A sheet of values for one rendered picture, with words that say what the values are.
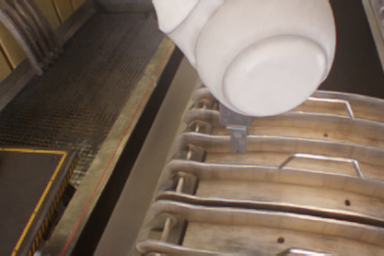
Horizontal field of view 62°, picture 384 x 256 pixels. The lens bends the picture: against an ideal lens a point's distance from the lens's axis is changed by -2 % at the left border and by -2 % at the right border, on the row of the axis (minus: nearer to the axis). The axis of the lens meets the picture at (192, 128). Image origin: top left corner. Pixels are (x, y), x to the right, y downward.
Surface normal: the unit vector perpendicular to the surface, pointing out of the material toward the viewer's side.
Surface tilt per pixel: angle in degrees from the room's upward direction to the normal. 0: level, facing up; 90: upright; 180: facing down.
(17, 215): 0
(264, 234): 6
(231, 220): 90
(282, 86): 95
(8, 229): 0
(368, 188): 90
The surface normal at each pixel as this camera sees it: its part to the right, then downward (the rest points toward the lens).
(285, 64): 0.09, 0.80
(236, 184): -0.27, -0.72
